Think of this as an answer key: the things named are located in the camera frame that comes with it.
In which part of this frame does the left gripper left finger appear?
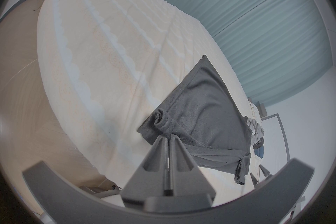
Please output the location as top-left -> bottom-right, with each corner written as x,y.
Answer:
121,136 -> 169,204

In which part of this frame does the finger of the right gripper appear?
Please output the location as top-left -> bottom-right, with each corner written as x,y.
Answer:
258,164 -> 272,179
249,173 -> 260,188

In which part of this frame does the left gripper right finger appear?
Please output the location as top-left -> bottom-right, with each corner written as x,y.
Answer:
170,136 -> 217,202

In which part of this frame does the black T-shirt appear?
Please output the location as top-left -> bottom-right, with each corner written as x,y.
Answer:
137,54 -> 253,186

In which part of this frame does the grey garment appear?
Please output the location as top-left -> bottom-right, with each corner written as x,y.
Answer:
246,117 -> 265,146

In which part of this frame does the white printed pillow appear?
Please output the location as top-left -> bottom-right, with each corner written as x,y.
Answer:
248,102 -> 260,120

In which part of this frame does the grey bedside table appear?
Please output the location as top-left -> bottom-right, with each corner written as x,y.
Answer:
256,101 -> 268,116

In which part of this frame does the bed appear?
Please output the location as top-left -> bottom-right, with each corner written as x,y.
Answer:
37,0 -> 291,196

